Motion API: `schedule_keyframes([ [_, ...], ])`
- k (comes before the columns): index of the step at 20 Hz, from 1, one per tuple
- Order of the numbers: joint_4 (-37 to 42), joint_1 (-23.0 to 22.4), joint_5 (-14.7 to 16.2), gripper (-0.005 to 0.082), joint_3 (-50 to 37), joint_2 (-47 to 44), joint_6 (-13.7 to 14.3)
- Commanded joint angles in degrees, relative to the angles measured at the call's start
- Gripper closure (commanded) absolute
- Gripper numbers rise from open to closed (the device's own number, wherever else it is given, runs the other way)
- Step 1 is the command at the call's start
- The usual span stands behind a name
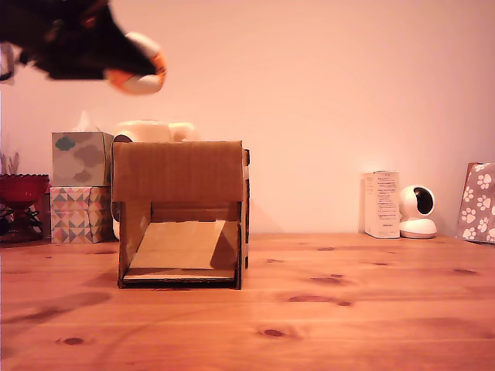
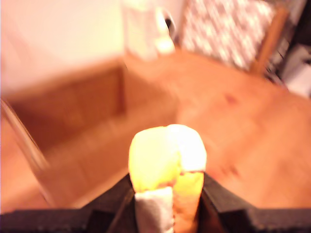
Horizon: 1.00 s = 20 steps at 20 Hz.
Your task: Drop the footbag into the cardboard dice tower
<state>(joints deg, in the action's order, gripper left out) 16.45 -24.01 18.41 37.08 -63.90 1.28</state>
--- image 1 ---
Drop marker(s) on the orange and white footbag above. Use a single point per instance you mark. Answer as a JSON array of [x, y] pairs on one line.
[[143, 83]]

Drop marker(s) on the cardboard dice tower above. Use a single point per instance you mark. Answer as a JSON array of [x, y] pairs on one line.
[[193, 174]]

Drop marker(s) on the white tissue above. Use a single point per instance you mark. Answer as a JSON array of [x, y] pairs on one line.
[[83, 123]]

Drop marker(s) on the cloud print tissue box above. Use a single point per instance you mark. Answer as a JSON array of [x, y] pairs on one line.
[[77, 158]]

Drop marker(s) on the dry pale twigs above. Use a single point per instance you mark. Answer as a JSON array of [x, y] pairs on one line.
[[14, 164]]

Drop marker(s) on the red glass bowl on foot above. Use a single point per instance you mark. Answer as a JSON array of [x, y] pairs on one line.
[[19, 189]]

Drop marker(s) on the triangle pattern tissue box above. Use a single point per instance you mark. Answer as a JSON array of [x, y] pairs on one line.
[[77, 216]]

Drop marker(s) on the white carton with small print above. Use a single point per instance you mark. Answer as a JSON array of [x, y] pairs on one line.
[[383, 205]]

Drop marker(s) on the grey paw print bag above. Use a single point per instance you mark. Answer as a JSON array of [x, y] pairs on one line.
[[479, 205]]

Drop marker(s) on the small white round camera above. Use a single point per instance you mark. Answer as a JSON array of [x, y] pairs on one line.
[[417, 228]]

